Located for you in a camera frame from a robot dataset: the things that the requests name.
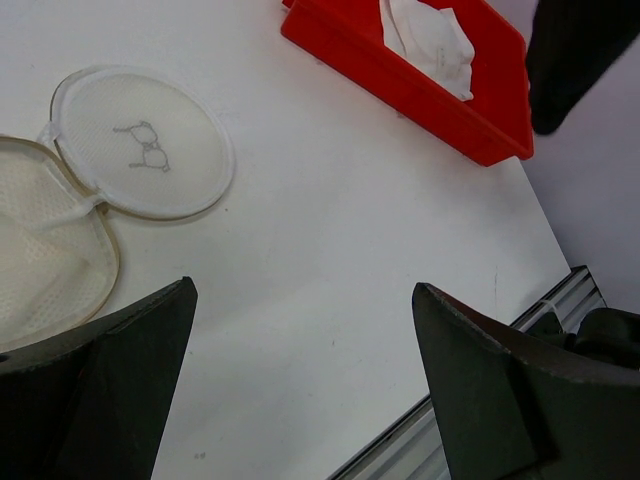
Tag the black bra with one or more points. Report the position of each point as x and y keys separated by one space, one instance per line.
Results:
x=572 y=45

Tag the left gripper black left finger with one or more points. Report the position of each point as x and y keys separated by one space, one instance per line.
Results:
x=92 y=402

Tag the aluminium frame rail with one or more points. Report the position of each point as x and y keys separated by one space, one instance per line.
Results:
x=471 y=425

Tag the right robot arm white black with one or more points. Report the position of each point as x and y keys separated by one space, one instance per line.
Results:
x=605 y=334

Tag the white bra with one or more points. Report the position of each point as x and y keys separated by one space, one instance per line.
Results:
x=432 y=41

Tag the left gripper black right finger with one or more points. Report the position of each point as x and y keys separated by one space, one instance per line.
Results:
x=588 y=409

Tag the red plastic tray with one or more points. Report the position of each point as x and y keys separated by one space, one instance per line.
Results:
x=492 y=127

